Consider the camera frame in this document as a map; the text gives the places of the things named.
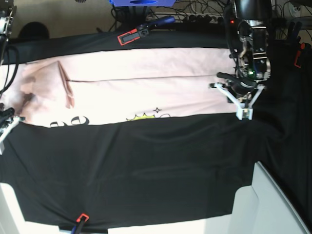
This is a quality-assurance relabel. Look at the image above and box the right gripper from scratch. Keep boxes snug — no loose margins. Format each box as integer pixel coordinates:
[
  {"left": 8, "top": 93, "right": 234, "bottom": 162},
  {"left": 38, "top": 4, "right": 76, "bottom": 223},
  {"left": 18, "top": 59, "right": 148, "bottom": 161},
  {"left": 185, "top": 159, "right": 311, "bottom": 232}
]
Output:
[{"left": 0, "top": 108, "right": 25, "bottom": 139}]

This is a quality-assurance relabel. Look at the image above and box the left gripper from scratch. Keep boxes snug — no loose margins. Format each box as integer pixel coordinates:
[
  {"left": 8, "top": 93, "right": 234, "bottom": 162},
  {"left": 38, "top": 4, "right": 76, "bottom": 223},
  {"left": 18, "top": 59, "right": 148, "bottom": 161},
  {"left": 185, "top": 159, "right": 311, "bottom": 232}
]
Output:
[{"left": 209, "top": 79, "right": 266, "bottom": 110}]

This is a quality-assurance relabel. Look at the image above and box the light pink T-shirt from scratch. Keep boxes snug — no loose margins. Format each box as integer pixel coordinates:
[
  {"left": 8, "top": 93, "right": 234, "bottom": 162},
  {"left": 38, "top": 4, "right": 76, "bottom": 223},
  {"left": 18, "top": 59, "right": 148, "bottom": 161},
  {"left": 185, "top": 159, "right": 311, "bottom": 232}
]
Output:
[{"left": 0, "top": 48, "right": 236, "bottom": 128}]

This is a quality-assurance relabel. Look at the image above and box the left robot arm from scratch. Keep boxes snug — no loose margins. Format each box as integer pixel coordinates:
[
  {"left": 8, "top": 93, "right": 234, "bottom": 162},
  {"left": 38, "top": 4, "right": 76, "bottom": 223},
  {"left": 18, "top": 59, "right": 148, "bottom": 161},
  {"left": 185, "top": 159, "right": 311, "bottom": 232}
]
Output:
[{"left": 210, "top": 0, "right": 272, "bottom": 119}]

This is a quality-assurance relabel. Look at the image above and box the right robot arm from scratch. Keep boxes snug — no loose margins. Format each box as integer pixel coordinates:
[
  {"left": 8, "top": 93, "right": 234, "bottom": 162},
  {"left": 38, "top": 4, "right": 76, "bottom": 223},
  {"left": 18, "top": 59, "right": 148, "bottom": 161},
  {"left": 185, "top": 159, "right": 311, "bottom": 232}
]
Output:
[{"left": 0, "top": 0, "right": 25, "bottom": 142}]

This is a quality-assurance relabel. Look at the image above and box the red clamp at right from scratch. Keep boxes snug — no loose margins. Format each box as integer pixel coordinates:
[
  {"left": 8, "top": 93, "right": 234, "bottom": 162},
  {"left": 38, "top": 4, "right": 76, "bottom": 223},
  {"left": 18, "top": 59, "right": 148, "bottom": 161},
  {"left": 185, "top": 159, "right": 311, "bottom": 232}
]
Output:
[{"left": 294, "top": 43, "right": 306, "bottom": 68}]

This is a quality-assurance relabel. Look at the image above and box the white power strip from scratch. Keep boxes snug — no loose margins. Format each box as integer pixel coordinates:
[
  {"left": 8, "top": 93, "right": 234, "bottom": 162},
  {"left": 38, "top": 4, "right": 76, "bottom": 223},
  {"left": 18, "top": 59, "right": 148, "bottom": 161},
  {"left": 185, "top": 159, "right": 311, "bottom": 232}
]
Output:
[{"left": 146, "top": 12, "right": 224, "bottom": 24}]

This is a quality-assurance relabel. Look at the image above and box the black table cloth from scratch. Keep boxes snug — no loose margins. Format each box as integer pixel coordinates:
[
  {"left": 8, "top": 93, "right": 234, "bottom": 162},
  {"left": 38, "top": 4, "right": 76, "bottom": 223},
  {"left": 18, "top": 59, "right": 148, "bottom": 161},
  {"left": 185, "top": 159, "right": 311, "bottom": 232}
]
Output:
[{"left": 0, "top": 32, "right": 312, "bottom": 230}]

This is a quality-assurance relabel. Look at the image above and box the red black clamp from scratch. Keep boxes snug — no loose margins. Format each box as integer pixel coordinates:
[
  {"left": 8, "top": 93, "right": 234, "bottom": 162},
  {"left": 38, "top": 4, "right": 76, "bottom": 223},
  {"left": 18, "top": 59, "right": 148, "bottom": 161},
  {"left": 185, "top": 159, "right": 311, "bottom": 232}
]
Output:
[{"left": 117, "top": 28, "right": 149, "bottom": 46}]

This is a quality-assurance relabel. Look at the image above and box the red clamp at front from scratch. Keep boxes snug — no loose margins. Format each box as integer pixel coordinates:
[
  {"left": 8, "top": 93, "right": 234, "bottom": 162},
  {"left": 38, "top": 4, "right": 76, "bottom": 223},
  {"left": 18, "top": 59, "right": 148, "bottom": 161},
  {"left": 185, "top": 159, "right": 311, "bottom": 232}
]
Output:
[{"left": 76, "top": 213, "right": 89, "bottom": 223}]

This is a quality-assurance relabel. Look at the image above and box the blue plastic bin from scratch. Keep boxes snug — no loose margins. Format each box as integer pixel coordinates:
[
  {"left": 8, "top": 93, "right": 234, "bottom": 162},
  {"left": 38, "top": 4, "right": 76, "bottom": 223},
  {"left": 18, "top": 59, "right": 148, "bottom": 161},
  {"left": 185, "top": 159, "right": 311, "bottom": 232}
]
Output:
[{"left": 109, "top": 0, "right": 176, "bottom": 7}]

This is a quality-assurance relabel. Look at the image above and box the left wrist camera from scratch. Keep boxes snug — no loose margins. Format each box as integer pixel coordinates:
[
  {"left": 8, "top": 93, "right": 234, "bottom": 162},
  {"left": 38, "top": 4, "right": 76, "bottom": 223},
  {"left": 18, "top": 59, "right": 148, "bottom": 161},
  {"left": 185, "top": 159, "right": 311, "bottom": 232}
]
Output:
[{"left": 236, "top": 107, "right": 253, "bottom": 120}]

